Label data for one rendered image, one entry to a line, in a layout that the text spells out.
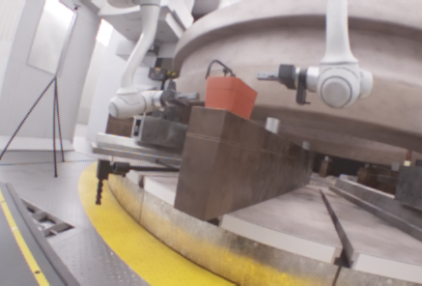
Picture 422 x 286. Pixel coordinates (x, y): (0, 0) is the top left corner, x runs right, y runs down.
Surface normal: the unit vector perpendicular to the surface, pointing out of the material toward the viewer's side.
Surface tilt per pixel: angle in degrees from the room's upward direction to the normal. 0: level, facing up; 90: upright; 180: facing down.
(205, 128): 90
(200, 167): 90
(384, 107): 90
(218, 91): 97
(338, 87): 126
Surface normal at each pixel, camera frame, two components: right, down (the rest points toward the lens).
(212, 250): -0.54, -0.08
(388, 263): -0.34, -0.04
